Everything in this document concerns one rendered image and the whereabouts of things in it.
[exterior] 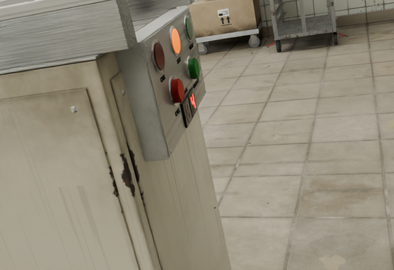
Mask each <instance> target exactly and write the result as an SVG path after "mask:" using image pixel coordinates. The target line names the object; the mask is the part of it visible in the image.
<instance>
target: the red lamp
mask: <svg viewBox="0 0 394 270"><path fill-rule="evenodd" d="M154 52H155V60H156V63H157V66H158V68H159V69H160V70H163V69H164V66H165V57H164V51H163V49H162V46H161V45H160V44H159V43H158V42H157V43H156V44H155V50H154Z"/></svg>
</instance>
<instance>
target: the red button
mask: <svg viewBox="0 0 394 270"><path fill-rule="evenodd" d="M171 90H172V96H173V99H174V101H175V102H176V103H180V102H183V100H184V97H185V92H184V85H183V83H182V81H181V80H180V79H178V78H176V79H173V80H172V83H171Z"/></svg>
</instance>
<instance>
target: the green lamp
mask: <svg viewBox="0 0 394 270"><path fill-rule="evenodd" d="M186 30H187V34H188V37H189V38H190V40H192V38H193V31H192V25H191V21H190V19H189V18H187V19H186Z"/></svg>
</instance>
